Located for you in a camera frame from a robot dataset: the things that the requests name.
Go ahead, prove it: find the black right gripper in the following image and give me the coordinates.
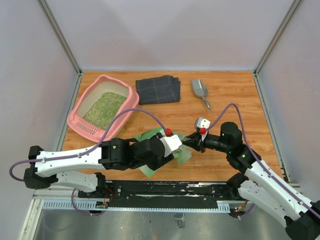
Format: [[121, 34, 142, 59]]
[[183, 129, 231, 154]]

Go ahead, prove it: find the green litter bag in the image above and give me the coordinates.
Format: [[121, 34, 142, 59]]
[[134, 127, 192, 178]]

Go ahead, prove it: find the grey metal scoop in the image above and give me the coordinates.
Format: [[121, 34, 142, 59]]
[[191, 79, 211, 110]]

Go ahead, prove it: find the pink litter box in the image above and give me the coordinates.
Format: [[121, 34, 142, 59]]
[[67, 74, 140, 143]]

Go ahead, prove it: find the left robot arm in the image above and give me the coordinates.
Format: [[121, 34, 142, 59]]
[[23, 135, 181, 198]]

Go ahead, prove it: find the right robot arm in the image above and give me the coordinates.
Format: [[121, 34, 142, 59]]
[[182, 122, 320, 240]]

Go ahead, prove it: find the green cat litter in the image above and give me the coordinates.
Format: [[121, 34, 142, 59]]
[[83, 92, 127, 129]]

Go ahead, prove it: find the dark checked folded cloth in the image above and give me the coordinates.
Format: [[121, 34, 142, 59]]
[[135, 75, 181, 105]]

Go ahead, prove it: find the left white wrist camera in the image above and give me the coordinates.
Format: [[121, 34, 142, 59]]
[[160, 128, 182, 157]]

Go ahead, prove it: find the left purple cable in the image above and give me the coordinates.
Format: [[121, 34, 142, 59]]
[[9, 107, 168, 216]]

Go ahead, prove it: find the purple cable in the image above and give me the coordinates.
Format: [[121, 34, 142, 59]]
[[204, 103, 320, 220], [9, 107, 168, 216]]

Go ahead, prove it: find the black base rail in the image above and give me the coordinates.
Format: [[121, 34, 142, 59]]
[[32, 178, 303, 213]]

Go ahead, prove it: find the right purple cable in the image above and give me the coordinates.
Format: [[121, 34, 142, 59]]
[[204, 103, 320, 220]]

